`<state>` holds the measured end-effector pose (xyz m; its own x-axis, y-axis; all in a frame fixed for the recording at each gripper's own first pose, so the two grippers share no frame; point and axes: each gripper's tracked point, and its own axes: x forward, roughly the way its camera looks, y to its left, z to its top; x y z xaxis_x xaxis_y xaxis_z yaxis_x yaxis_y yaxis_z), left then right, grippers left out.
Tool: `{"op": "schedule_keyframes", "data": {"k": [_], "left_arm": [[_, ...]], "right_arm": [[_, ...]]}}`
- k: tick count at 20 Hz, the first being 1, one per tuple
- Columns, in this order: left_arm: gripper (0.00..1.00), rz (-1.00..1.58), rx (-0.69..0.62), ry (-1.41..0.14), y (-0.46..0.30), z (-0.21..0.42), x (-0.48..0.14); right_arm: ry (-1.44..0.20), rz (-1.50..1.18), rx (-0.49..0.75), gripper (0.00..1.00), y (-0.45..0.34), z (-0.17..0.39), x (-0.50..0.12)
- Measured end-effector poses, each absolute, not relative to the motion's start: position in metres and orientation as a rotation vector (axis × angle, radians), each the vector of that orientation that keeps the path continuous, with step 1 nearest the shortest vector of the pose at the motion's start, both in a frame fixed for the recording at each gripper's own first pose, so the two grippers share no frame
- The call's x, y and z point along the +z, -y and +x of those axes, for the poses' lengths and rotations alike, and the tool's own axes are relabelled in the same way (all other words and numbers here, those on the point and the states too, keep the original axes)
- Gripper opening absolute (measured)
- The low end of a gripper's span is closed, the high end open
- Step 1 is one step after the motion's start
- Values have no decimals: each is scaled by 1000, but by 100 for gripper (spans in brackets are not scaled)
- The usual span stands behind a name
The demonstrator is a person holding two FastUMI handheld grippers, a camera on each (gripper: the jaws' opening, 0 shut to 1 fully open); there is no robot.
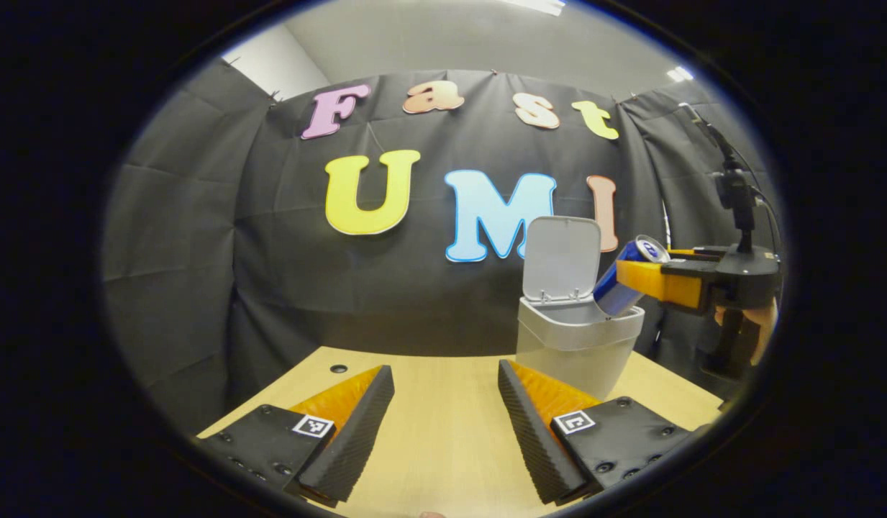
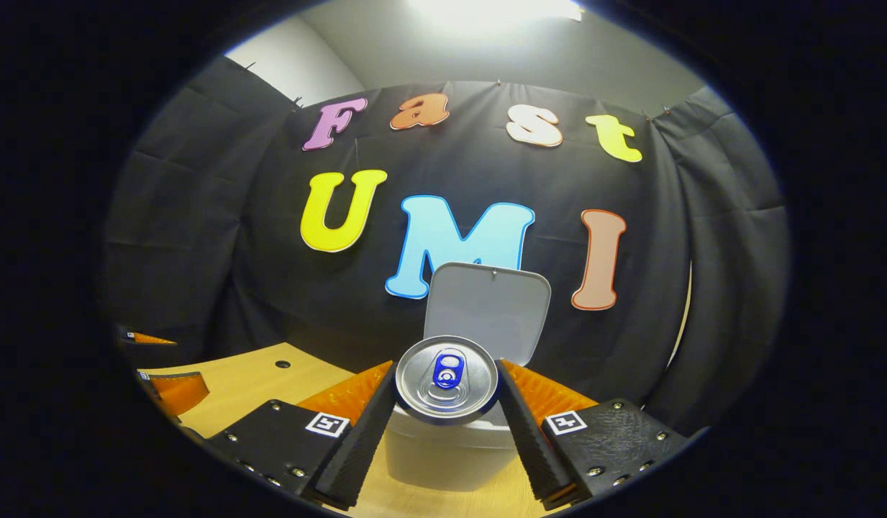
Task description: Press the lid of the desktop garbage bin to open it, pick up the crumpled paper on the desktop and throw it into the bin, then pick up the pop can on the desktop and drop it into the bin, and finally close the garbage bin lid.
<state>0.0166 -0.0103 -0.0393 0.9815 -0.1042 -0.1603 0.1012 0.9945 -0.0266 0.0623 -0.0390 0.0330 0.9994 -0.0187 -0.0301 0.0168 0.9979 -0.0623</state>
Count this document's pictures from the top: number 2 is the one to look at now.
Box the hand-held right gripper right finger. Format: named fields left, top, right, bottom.
left=498, top=358, right=693, bottom=512

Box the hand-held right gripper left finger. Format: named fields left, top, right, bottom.
left=204, top=361, right=399, bottom=510

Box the silver pop can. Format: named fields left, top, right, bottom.
left=395, top=335, right=499, bottom=427

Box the white desktop garbage bin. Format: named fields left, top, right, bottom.
left=384, top=263, right=552, bottom=494

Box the wooden desktop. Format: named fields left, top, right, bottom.
left=137, top=342, right=559, bottom=518

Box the black backdrop cloth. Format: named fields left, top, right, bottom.
left=105, top=58, right=789, bottom=432

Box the large ceiling light panel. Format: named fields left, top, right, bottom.
left=407, top=0, right=584, bottom=33

